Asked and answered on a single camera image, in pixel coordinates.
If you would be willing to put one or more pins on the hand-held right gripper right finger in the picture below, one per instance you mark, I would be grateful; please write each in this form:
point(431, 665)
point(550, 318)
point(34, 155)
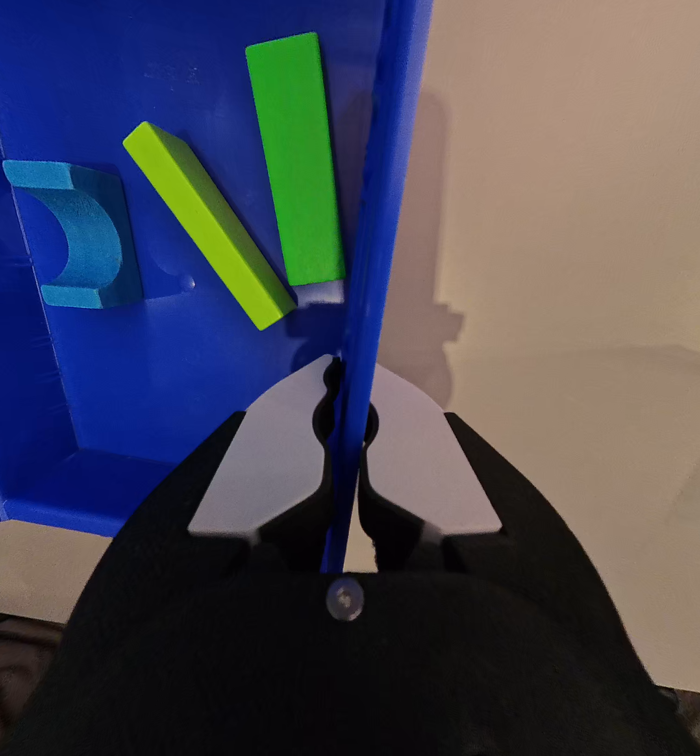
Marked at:
point(427, 472)

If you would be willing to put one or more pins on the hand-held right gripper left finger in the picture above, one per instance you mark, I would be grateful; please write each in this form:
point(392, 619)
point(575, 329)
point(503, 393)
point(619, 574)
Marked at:
point(261, 472)

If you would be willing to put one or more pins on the blue plastic bin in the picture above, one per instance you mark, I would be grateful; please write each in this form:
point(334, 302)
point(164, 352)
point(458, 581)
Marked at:
point(119, 384)

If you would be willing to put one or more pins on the green wooden block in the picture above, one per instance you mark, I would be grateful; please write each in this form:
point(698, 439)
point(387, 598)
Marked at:
point(208, 224)
point(297, 165)

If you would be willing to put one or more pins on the blue arch block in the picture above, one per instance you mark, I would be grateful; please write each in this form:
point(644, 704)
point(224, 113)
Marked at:
point(90, 236)

